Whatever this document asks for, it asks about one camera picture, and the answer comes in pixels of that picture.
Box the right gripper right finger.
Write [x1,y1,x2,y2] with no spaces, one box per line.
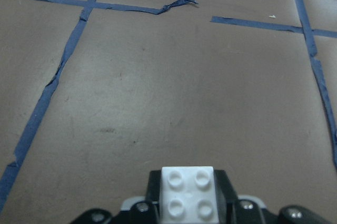
[214,170,330,223]

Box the white block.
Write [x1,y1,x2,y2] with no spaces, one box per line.
[159,166,220,223]

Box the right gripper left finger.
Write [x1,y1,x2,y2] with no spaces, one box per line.
[71,170,161,223]

